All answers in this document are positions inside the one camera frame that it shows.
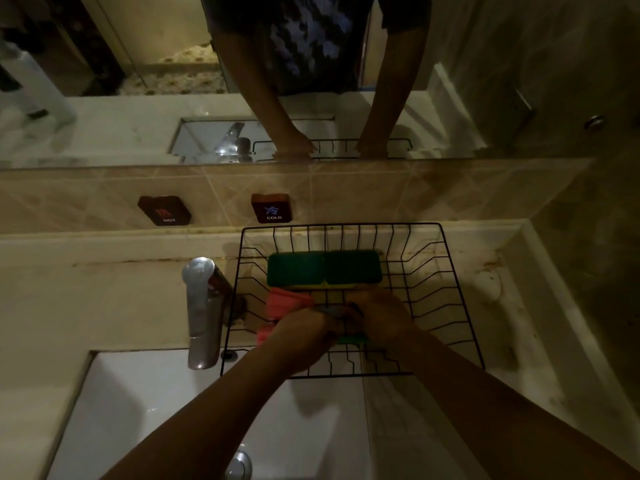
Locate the person's right hand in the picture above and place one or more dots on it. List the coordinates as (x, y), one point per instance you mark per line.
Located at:
(387, 324)

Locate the green yellow sponge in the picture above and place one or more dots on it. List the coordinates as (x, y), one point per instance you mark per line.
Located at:
(352, 267)
(295, 269)

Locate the metal sink drain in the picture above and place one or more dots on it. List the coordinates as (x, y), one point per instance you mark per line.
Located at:
(241, 467)

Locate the person's left forearm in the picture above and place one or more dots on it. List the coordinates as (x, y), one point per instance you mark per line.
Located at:
(210, 424)

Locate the dark label with red symbol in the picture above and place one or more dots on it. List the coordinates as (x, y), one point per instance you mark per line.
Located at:
(165, 211)

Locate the wall mirror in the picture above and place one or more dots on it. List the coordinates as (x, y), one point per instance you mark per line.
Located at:
(125, 124)

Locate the dark label with blue symbol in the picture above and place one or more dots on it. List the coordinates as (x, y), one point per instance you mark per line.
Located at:
(271, 208)

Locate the person's left hand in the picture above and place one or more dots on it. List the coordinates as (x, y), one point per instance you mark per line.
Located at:
(305, 339)

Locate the chrome faucet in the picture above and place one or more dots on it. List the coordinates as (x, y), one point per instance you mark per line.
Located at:
(202, 314)

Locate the person's right forearm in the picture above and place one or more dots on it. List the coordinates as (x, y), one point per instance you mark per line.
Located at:
(500, 414)

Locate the pink sponge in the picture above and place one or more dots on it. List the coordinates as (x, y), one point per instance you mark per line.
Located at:
(285, 302)
(264, 335)

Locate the white sink basin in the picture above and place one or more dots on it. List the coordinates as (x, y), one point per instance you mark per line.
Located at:
(135, 409)

